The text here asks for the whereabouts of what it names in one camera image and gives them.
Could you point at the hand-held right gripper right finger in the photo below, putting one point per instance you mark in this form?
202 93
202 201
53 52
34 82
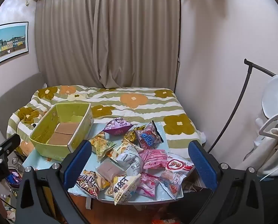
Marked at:
202 165

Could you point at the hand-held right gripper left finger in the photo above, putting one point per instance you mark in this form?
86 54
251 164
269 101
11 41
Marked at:
79 162

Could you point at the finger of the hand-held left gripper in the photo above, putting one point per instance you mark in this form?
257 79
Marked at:
6 144

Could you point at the green yellow snack packet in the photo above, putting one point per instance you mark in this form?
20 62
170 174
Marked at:
104 152

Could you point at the green cardboard box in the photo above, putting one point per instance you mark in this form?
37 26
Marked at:
59 130

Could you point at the pink striped snack packet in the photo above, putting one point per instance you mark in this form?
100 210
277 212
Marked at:
153 159

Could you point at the tablet with lit screen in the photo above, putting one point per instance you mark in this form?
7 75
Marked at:
14 178

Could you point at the red white snack packet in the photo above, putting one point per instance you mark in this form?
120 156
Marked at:
178 165

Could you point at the brown red chip packet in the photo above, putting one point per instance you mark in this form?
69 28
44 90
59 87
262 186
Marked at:
89 183

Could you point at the white crumpled object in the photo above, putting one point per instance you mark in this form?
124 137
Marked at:
201 137

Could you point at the flat mauve snack packet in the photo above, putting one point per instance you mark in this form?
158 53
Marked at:
109 170

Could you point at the white blue snack packet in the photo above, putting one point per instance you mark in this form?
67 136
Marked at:
172 180

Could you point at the grey padded headboard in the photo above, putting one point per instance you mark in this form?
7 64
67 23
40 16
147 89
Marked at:
12 93

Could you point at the white grey snack packet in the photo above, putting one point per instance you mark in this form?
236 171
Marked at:
129 162

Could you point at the yellow white snack packet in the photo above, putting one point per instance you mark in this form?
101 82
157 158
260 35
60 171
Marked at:
123 187

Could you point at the purple snack packet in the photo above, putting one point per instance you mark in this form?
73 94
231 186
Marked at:
117 126

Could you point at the gold snack packet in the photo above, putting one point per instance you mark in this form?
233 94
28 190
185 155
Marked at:
129 136

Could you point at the dark red blue-label snack packet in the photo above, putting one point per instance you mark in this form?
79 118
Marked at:
148 137

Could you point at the cream garment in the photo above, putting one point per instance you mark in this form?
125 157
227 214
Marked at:
274 149

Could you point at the white clothes hanger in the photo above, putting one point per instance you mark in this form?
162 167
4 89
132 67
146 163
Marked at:
267 122

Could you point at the striped floral blanket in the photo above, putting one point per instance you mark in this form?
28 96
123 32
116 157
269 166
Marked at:
139 107

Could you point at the white round object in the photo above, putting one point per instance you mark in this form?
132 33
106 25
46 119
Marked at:
276 98

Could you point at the black curved stand pole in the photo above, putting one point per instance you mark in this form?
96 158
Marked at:
246 63

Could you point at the beige curtain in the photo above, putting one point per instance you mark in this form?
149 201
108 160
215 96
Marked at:
106 32

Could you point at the wall poster of houses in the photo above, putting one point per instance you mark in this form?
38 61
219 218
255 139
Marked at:
9 43

